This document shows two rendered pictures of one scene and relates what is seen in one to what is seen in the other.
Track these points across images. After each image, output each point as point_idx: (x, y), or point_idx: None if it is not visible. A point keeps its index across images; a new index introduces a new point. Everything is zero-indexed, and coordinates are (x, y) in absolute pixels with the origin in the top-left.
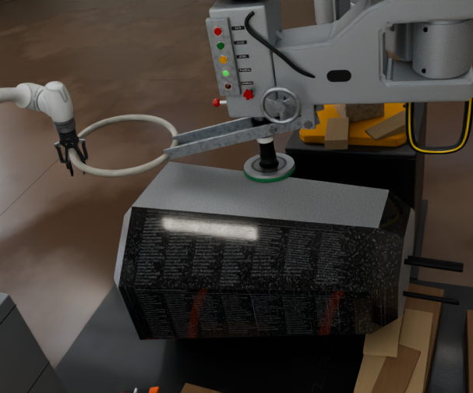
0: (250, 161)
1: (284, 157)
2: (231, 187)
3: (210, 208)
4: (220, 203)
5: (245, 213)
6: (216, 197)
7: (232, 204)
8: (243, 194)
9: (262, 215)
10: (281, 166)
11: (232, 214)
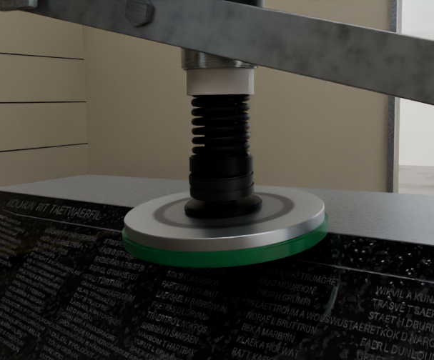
0: (293, 217)
1: (150, 220)
2: (377, 213)
3: None
4: (403, 200)
5: (329, 191)
6: (423, 206)
7: (366, 198)
8: (333, 204)
9: (287, 187)
10: (184, 201)
11: (365, 191)
